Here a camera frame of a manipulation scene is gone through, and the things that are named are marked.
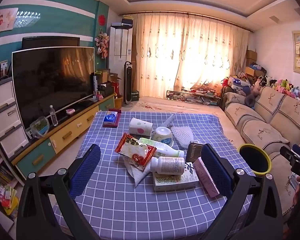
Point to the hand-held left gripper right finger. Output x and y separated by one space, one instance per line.
215 170

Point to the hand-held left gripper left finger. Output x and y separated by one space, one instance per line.
86 170

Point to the black bin with yellow rim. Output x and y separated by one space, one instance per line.
253 158

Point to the red snack packet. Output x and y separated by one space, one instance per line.
130 150

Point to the white paper cup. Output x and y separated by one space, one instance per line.
140 127

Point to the pink box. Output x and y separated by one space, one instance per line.
205 177

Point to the dark ribbed box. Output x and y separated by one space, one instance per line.
192 152

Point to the beige sofa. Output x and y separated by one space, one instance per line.
265 130

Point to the yellow and green television cabinet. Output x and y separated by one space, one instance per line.
65 135

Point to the white drink carton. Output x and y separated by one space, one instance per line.
172 182

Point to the blue checked tablecloth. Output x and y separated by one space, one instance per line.
115 205

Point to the white foam fruit net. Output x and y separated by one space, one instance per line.
182 136

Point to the white and green bottle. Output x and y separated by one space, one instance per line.
170 152

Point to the small white bottle brown cap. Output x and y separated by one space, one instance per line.
165 165

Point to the white paper napkin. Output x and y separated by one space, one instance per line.
137 175

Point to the blue tissue pack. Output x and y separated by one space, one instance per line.
110 118

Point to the small pink toy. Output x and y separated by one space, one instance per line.
70 111

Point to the clear water bottle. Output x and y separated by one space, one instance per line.
54 116

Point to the flat red box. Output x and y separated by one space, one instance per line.
119 116

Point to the clear measuring jug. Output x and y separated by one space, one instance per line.
38 127

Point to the grey plush toy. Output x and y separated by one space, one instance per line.
250 100

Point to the pile of plush toys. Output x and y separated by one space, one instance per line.
285 86

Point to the grey plastic tube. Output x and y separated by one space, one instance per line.
168 121

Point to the yellow bucket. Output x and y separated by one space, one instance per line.
118 103

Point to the low glass rack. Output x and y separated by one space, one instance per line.
190 96

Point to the beige floral mat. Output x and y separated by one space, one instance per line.
170 106

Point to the stack of colourful books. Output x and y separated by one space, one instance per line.
3 185

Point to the blue and white bag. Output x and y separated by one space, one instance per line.
237 83

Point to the red canister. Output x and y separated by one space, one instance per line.
117 87

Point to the small black box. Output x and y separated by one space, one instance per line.
135 95

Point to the black tower fan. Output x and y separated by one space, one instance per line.
128 85

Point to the white drawer cabinet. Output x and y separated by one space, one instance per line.
5 120

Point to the open cardboard boxes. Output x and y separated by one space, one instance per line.
107 76

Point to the large curved television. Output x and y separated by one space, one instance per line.
52 80

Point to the stacked cardboard boxes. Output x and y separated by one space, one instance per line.
251 57

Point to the beige embroidered curtain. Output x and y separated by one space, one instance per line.
190 55

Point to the white standing air conditioner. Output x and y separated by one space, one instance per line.
117 50

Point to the hanging flower decoration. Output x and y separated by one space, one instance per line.
102 42

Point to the curtain rod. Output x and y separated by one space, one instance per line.
215 19

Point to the boxes on air conditioner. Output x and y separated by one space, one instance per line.
126 21

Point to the red round wall decoration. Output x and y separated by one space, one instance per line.
102 20

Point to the silver wall decoration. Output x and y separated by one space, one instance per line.
27 18

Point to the pink wall poster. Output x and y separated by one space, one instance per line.
2 20

